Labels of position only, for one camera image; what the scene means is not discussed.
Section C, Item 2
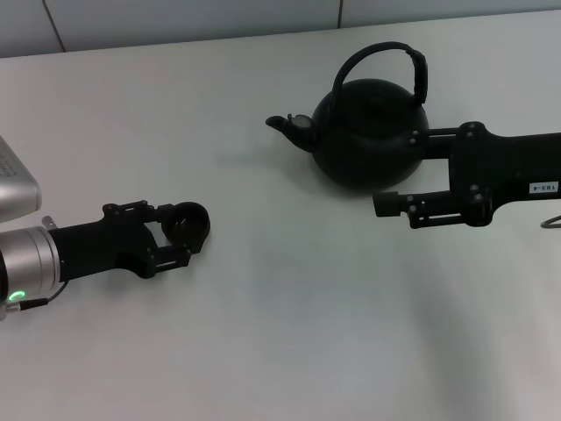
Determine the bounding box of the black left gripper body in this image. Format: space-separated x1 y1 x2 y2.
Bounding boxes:
47 203 160 282

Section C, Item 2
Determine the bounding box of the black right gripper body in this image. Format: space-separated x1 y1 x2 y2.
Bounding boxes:
446 121 561 228

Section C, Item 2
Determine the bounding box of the small dark brown teacup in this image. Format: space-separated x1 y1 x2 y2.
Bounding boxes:
161 201 211 254

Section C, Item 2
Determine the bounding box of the black round teapot with handle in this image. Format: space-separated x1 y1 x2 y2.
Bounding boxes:
265 41 431 189

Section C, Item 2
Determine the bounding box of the left gripper thin black cable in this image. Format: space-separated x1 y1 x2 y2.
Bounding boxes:
0 280 70 310

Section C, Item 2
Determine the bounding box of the silver perforated camera box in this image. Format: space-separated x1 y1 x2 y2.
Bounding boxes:
0 135 43 223

